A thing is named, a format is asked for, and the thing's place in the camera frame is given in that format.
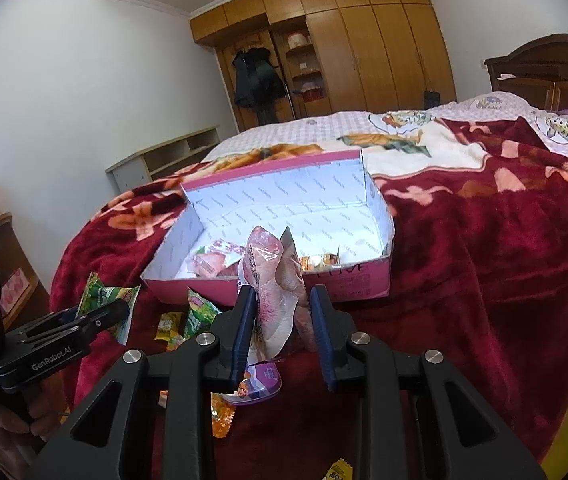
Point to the person's left hand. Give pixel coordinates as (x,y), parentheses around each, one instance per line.
(1,435)

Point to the yellow green snack packet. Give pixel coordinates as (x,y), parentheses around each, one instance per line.
(170,327)

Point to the red floral blanket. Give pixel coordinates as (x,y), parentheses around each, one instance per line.
(464,260)

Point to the wooden nightstand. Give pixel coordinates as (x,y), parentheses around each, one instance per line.
(19,270)

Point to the yellow printed snack packet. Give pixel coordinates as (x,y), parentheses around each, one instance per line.
(336,472)

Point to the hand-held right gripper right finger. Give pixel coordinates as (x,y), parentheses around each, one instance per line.
(320,330)

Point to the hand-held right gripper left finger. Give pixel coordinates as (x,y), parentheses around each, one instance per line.
(245,320)

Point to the orange snack packets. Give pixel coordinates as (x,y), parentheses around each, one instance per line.
(319,261)

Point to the orange candy packet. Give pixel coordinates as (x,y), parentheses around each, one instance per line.
(223,417)

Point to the pink meat snack packet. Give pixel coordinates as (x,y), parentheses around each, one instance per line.
(274,285)

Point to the red white snack packet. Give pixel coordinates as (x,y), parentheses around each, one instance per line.
(216,260)

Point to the dark wooden headboard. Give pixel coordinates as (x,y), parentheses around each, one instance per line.
(539,60)

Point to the green pea snack packet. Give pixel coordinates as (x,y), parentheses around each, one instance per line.
(109,295)
(199,312)

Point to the pink cardboard box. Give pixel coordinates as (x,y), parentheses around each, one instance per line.
(289,200)

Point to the wooden wardrobe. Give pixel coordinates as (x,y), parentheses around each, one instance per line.
(389,50)

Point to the red gift box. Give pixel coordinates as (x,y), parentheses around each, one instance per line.
(312,94)

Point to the white low shelf unit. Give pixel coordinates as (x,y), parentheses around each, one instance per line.
(164,157)

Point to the purple snack packet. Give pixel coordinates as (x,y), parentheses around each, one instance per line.
(261,385)

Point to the small black object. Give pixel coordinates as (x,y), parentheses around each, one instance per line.
(431,100)

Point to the black hanging coat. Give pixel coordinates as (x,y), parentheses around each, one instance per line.
(256,80)

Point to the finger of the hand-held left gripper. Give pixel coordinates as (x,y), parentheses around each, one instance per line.
(101,317)

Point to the white round container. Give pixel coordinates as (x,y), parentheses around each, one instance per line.
(298,40)

